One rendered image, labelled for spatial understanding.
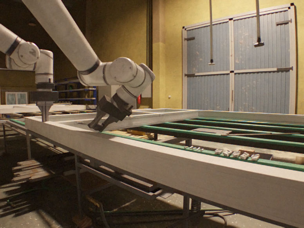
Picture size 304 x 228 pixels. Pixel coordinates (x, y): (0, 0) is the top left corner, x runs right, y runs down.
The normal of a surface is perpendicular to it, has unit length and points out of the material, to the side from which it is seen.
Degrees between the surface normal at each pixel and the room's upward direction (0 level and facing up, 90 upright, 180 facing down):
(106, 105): 122
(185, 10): 90
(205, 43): 90
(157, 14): 90
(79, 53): 127
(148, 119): 90
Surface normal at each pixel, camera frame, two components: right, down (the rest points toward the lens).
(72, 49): 0.28, 0.78
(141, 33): -0.65, 0.06
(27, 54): 0.74, 0.08
